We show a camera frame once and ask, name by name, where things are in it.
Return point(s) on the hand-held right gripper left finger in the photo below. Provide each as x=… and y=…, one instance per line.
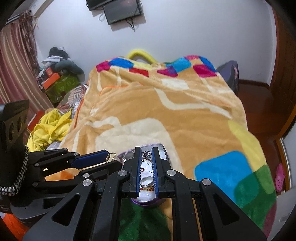
x=108, y=204

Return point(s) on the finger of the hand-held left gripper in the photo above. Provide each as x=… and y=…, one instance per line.
x=104, y=169
x=90, y=158

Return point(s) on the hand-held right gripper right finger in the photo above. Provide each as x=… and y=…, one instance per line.
x=196, y=208

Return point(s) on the purple heart-shaped jewelry box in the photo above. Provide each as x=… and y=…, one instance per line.
x=161, y=153

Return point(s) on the red box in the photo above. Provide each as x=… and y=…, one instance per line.
x=35, y=119

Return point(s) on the yellow cloth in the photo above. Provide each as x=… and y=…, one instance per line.
x=50, y=127

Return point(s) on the striped red curtain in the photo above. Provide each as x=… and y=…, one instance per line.
x=16, y=76

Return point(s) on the patterned bedsheet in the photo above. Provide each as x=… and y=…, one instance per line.
x=74, y=99

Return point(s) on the orange box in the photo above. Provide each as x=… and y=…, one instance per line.
x=52, y=80

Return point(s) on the green cardboard box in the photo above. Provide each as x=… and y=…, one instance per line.
x=62, y=88

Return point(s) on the pile of clothes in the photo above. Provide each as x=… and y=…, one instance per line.
x=61, y=59

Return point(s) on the pink clog shoe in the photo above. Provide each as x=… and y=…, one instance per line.
x=279, y=177

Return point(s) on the colourful patchwork blanket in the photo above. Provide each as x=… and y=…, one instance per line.
x=175, y=111

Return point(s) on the white sliding wardrobe door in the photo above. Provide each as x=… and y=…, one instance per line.
x=289, y=160

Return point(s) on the yellow foam tube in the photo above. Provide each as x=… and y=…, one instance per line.
x=138, y=52

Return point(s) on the purple backpack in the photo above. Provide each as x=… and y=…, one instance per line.
x=229, y=74

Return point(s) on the wooden door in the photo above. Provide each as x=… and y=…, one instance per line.
x=283, y=69

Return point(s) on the black wall television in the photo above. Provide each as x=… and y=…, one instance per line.
x=97, y=3

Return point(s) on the small black wall monitor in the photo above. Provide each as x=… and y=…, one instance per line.
x=121, y=10

